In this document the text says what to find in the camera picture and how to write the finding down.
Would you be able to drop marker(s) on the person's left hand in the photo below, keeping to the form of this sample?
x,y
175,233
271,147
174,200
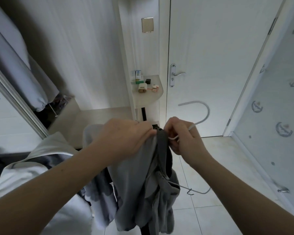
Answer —
x,y
125,137

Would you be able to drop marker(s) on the person's right hand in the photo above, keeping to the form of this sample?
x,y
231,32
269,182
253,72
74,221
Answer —
x,y
188,142

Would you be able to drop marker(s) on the grey two-tone jacket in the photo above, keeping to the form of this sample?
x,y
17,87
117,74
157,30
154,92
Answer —
x,y
137,188

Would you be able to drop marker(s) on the white hoodie with blue letters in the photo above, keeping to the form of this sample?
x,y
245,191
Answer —
x,y
14,66

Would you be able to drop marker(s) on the person's right forearm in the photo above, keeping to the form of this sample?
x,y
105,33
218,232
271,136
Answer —
x,y
245,203

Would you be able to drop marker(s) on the person's left forearm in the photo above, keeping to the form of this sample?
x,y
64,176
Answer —
x,y
44,193

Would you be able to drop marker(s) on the rounded corner shelf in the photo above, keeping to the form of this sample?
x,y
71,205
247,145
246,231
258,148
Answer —
x,y
149,98

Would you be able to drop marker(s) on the small pink ornament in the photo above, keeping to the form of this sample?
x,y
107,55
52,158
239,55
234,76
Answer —
x,y
155,88

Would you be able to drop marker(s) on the small black item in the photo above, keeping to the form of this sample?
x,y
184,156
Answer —
x,y
148,81

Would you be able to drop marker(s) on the small white blue box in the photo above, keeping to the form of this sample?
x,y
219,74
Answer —
x,y
138,75

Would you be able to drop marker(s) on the dark fabric pile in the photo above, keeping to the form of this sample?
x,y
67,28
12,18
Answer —
x,y
61,102

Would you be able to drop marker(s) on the white door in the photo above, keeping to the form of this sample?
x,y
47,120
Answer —
x,y
220,61

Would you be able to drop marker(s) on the metal door stopper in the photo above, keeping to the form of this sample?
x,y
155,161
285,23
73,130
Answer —
x,y
283,189

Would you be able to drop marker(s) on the beige switch plate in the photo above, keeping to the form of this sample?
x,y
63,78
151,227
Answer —
x,y
147,25

